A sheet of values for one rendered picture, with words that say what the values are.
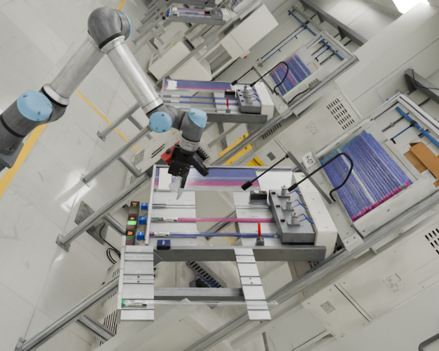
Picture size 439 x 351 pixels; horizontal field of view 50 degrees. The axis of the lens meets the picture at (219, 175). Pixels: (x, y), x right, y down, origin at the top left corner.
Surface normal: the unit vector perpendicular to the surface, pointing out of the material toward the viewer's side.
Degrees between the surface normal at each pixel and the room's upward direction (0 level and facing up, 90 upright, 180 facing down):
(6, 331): 0
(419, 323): 90
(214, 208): 90
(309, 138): 90
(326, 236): 90
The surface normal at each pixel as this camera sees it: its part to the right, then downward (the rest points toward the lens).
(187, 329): 0.07, 0.48
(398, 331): -0.63, -0.65
